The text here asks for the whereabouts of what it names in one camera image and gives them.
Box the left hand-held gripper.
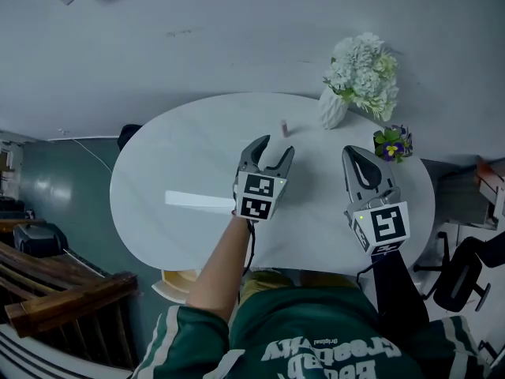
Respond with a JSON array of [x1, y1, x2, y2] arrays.
[[232, 133, 296, 223]]

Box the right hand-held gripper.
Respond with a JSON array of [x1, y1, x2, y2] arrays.
[[341, 144, 411, 257]]

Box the white oval table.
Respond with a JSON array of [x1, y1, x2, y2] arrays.
[[109, 92, 436, 272]]

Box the person's right forearm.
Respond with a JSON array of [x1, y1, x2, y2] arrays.
[[372, 249, 431, 331]]

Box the person's left forearm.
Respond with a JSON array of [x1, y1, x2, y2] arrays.
[[185, 215, 253, 325]]

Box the purple flower potted plant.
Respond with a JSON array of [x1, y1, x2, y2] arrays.
[[372, 123, 414, 164]]

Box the grey low cabinet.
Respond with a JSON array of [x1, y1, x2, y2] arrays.
[[433, 167, 498, 228]]

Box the white flower bouquet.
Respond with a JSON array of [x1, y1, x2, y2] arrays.
[[322, 32, 400, 122]]

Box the person's khaki shorts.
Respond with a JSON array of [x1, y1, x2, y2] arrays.
[[240, 267, 362, 306]]

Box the red brown board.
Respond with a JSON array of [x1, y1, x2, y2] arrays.
[[475, 156, 505, 228]]

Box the black office chair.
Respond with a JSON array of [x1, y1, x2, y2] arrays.
[[412, 230, 505, 314]]

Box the black backpack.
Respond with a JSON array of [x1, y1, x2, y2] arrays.
[[117, 123, 144, 152]]

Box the person's green striped jersey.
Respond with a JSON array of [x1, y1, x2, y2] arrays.
[[132, 286, 492, 379]]

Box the brown wooden staircase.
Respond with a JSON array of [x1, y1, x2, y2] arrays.
[[0, 217, 140, 370]]

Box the black bag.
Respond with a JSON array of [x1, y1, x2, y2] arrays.
[[12, 222, 69, 259]]

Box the white dark striped panel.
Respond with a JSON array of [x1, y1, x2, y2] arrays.
[[0, 324, 131, 379]]

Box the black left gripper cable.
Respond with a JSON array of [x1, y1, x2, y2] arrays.
[[236, 219, 257, 303]]

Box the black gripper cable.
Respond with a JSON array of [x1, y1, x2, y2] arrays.
[[236, 219, 257, 303], [356, 261, 378, 287]]

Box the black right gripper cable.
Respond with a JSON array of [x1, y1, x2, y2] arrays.
[[356, 261, 378, 287]]

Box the white floor cable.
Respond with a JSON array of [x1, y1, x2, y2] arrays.
[[70, 138, 114, 175]]

